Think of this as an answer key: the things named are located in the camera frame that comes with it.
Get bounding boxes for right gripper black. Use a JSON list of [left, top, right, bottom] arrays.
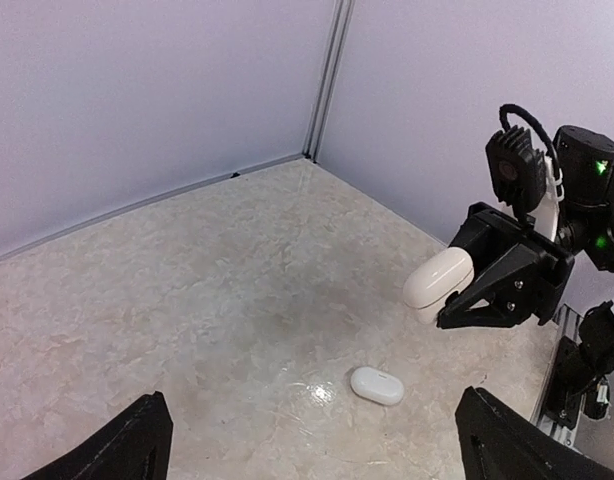
[[437, 202, 574, 330]]

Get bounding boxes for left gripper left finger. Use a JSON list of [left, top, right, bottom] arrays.
[[26, 391, 173, 480]]

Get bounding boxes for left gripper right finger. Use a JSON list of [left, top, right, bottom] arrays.
[[455, 387, 614, 480]]

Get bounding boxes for white earbud charging case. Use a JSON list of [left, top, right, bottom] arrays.
[[403, 247, 474, 324]]

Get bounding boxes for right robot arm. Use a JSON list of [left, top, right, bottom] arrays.
[[436, 125, 614, 329]]

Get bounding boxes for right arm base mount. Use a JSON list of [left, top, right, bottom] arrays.
[[544, 300, 614, 430]]

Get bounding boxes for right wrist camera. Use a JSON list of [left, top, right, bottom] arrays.
[[485, 126, 546, 219]]

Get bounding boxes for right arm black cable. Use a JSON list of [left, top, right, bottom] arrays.
[[497, 103, 563, 201]]

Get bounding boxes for right aluminium corner post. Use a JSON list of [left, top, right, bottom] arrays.
[[302, 0, 356, 163]]

